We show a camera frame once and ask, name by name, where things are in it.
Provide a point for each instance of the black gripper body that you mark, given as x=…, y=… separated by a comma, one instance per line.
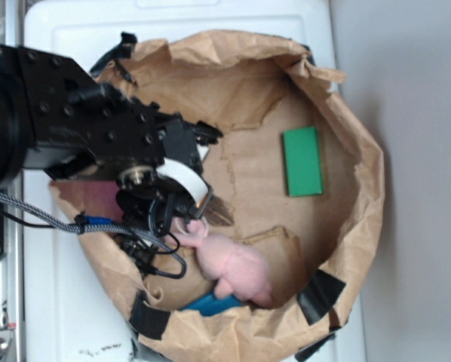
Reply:
x=150, y=197

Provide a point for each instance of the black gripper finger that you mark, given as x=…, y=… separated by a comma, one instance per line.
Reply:
x=206, y=134

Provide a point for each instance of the dark brown wood chip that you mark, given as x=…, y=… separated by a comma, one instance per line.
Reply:
x=218, y=212

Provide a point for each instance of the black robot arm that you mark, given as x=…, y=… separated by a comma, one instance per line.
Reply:
x=55, y=118

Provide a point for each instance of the brown paper bag bin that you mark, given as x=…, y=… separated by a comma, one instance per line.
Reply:
x=320, y=248

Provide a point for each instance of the green rectangular block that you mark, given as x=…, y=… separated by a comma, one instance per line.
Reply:
x=302, y=162

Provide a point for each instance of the pink plush bunny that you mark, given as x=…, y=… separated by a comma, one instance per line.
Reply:
x=237, y=269

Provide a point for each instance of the blue block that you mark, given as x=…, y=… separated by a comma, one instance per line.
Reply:
x=208, y=305

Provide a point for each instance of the white plastic tray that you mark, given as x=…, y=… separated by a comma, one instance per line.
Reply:
x=68, y=315

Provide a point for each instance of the aluminium frame rail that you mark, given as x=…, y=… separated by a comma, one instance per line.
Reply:
x=12, y=325

